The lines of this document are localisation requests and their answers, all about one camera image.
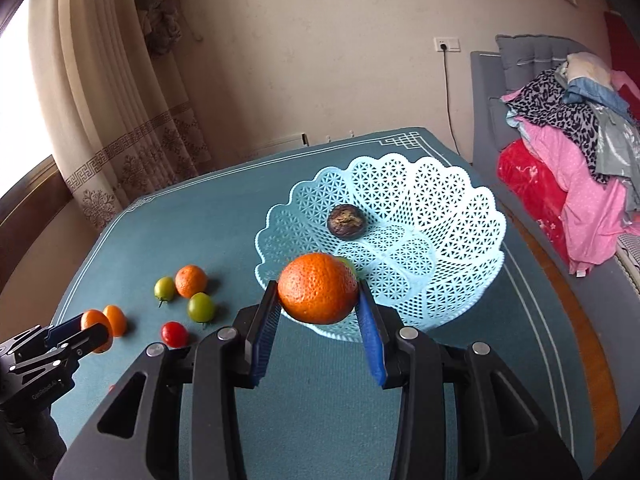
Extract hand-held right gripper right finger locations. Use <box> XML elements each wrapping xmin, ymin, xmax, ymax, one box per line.
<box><xmin>352</xmin><ymin>282</ymin><xmax>583</xmax><ymax>480</ymax></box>

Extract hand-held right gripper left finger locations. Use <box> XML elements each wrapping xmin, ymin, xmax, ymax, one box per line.
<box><xmin>55</xmin><ymin>280</ymin><xmax>282</xmax><ymax>480</ymax></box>

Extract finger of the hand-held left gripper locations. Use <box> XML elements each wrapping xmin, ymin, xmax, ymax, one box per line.
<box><xmin>0</xmin><ymin>313</ymin><xmax>86</xmax><ymax>357</ymax></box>
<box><xmin>9</xmin><ymin>322</ymin><xmax>114</xmax><ymax>376</ymax></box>

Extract small oval orange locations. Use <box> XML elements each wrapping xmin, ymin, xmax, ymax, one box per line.
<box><xmin>102</xmin><ymin>305</ymin><xmax>127</xmax><ymax>338</ymax></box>
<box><xmin>80</xmin><ymin>309</ymin><xmax>114</xmax><ymax>355</ymax></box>

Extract large orange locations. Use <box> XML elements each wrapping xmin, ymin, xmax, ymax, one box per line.
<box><xmin>277</xmin><ymin>253</ymin><xmax>360</xmax><ymax>325</ymax></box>

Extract round tangerine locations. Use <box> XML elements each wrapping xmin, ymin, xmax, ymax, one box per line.
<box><xmin>175</xmin><ymin>265</ymin><xmax>208</xmax><ymax>299</ymax></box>

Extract light blue lattice plastic basket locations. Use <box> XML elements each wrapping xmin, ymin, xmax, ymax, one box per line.
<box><xmin>254</xmin><ymin>155</ymin><xmax>507</xmax><ymax>345</ymax></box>

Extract teal table cloth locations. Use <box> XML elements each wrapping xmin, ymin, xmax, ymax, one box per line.
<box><xmin>50</xmin><ymin>127</ymin><xmax>623</xmax><ymax>480</ymax></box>

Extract beige patterned curtain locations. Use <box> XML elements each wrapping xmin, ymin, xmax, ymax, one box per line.
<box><xmin>27</xmin><ymin>0</ymin><xmax>216</xmax><ymax>231</ymax></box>

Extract red blanket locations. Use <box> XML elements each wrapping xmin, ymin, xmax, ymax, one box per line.
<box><xmin>497</xmin><ymin>139</ymin><xmax>577</xmax><ymax>267</ymax></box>

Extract pile of clothes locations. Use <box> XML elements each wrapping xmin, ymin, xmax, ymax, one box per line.
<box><xmin>500</xmin><ymin>70</ymin><xmax>640</xmax><ymax>277</ymax></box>

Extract grey sofa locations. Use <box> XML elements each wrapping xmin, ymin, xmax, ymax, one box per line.
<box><xmin>470</xmin><ymin>34</ymin><xmax>640</xmax><ymax>411</ymax></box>

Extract white textured rug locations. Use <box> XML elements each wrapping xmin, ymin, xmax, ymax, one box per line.
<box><xmin>615</xmin><ymin>232</ymin><xmax>640</xmax><ymax>267</ymax></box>

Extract leopard print garment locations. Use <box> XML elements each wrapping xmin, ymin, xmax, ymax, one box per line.
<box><xmin>505</xmin><ymin>67</ymin><xmax>640</xmax><ymax>177</ymax></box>

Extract silver grey garment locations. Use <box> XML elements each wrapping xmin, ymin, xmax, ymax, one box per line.
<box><xmin>590</xmin><ymin>107</ymin><xmax>640</xmax><ymax>187</ymax></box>

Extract curtain tieback tassel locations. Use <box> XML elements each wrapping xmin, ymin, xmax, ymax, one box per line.
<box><xmin>130</xmin><ymin>0</ymin><xmax>201</xmax><ymax>52</ymax></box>

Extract light blue garment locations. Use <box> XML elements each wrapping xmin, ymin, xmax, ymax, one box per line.
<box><xmin>564</xmin><ymin>77</ymin><xmax>634</xmax><ymax>122</ymax></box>

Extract cream garment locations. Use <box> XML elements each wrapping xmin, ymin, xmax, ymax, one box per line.
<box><xmin>565</xmin><ymin>51</ymin><xmax>614</xmax><ymax>86</ymax></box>

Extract black power cable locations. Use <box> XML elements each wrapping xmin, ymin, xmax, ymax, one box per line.
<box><xmin>442</xmin><ymin>49</ymin><xmax>475</xmax><ymax>163</ymax></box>

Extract red wall hanging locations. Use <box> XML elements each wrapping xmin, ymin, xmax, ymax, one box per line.
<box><xmin>602</xmin><ymin>10</ymin><xmax>640</xmax><ymax>86</ymax></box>

